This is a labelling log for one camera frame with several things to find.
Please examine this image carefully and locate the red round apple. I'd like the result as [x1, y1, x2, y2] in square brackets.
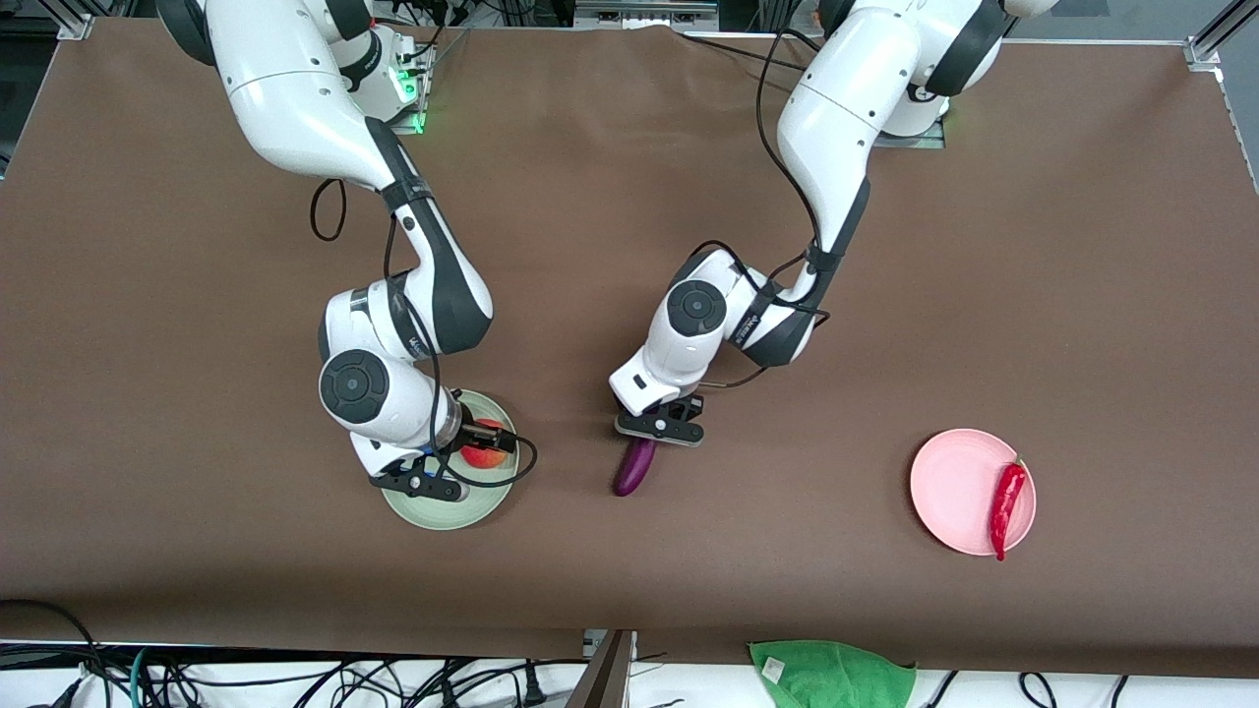
[460, 417, 510, 469]

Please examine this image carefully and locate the long purple eggplant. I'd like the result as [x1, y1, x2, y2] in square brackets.
[614, 438, 658, 498]

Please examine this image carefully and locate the red chili pepper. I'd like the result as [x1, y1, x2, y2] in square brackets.
[989, 458, 1029, 562]

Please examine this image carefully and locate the pale green round plate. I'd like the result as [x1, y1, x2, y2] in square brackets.
[379, 389, 520, 532]

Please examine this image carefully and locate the brown table cover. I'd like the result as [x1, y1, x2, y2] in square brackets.
[0, 18, 1259, 679]

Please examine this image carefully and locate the pink round plate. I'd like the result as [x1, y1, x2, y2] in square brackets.
[910, 429, 1037, 557]

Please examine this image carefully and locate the green cloth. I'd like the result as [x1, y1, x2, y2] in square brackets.
[749, 640, 918, 708]

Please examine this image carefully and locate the grey metal device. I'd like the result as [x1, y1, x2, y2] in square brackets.
[575, 0, 719, 30]

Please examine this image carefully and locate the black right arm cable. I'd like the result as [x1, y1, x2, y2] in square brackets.
[310, 177, 540, 490]

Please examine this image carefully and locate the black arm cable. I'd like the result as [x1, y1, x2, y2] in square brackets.
[689, 28, 833, 391]
[310, 177, 540, 490]

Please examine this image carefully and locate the grey-brown slanted post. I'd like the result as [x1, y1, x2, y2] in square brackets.
[566, 629, 637, 708]

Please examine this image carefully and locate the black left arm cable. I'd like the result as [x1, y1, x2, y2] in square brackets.
[689, 28, 833, 391]

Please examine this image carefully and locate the long black table cable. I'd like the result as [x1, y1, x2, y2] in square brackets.
[679, 32, 817, 75]

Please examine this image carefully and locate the black looped floor cable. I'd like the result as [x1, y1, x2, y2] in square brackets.
[0, 598, 109, 708]

